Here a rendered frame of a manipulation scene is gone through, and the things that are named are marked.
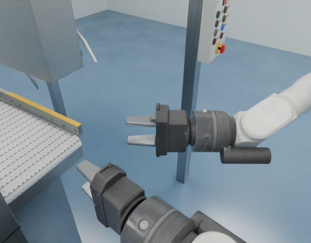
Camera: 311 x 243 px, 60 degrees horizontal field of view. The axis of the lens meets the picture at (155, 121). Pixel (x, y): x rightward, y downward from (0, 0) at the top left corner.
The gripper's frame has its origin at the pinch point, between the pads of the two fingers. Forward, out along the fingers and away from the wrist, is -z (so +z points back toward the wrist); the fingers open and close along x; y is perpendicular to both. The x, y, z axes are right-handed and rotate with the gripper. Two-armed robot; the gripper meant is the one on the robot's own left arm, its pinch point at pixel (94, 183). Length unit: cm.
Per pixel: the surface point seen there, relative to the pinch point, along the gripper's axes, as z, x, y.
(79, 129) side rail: -29.2, 13.5, 15.7
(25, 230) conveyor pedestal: -38, 48, -7
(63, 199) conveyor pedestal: -41, 50, 9
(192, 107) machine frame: -31, 40, 80
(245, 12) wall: -119, 62, 332
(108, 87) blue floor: -160, 99, 130
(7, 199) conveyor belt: -25.3, 17.7, -9.0
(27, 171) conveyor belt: -28.0, 15.8, -1.8
